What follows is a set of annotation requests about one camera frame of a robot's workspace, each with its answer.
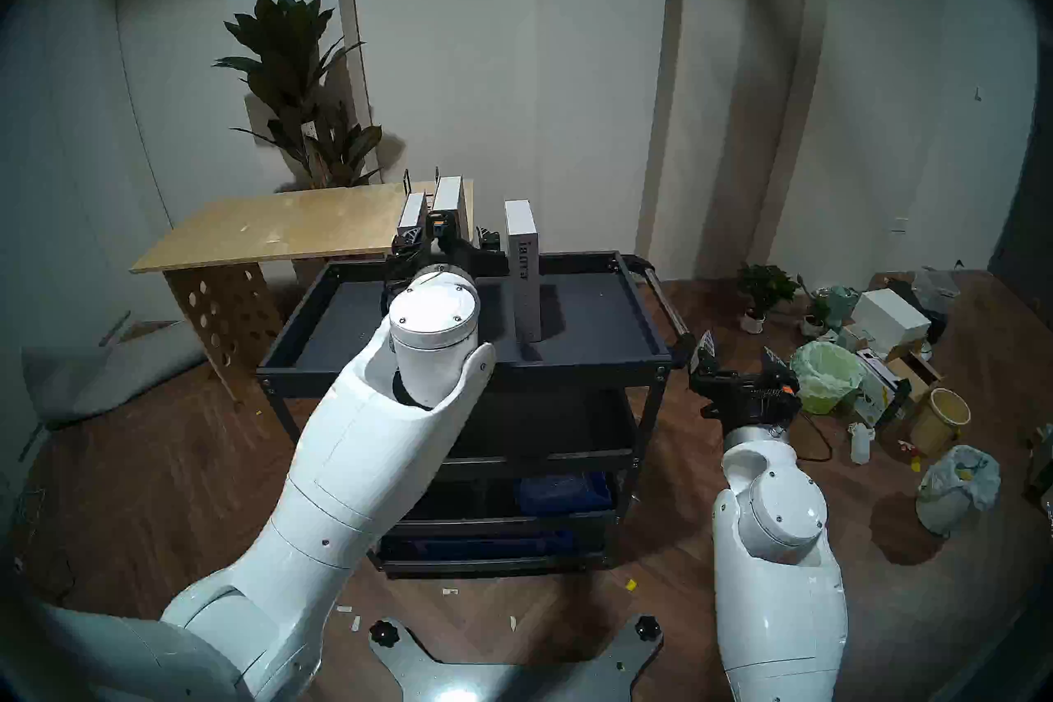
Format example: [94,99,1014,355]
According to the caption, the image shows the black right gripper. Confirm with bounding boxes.
[689,330,803,431]

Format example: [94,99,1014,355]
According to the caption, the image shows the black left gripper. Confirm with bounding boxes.
[383,211,509,290]

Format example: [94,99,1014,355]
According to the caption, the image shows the tall brown HOMES book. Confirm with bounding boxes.
[432,176,466,241]

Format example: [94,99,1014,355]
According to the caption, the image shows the white ianra book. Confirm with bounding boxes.
[503,199,544,343]

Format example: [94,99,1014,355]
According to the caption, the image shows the bushy green potted plant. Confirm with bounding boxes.
[735,262,800,335]

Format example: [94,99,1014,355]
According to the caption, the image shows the bin with green bag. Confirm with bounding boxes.
[790,341,866,415]

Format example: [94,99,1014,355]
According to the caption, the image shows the small sparse potted plant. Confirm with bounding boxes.
[796,277,832,339]

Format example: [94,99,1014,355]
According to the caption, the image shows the green and white carton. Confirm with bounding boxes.
[847,351,912,428]

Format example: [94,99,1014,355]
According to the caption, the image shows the white cardboard box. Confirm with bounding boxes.
[851,289,932,357]

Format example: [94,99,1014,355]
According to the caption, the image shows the black metal utility cart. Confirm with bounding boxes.
[255,250,696,578]

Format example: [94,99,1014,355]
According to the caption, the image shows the open brown cardboard box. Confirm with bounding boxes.
[884,348,943,401]

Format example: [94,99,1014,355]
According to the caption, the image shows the light plywood table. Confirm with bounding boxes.
[130,180,475,407]

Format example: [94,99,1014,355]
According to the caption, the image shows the tan paper bucket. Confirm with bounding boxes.
[907,388,972,456]

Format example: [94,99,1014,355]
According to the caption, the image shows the clear plastic container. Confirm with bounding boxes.
[911,266,961,315]

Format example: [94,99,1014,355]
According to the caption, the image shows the small blue plastic bin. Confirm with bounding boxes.
[517,472,614,516]

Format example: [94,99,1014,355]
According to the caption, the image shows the bin with white bag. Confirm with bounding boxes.
[916,445,1002,537]

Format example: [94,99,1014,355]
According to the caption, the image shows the tall dark-leaved potted plant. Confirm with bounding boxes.
[212,0,385,190]

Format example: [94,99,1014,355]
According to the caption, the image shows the wide blue plastic bin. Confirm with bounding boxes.
[395,532,577,561]

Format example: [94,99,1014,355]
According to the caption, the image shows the grey rolled floor mat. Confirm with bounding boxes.
[21,314,206,430]

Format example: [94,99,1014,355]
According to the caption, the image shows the silver cart push handle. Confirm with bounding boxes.
[633,256,696,368]

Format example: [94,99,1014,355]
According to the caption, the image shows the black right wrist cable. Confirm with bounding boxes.
[786,412,833,463]

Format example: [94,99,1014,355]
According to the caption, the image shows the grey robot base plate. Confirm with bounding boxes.
[368,614,664,702]

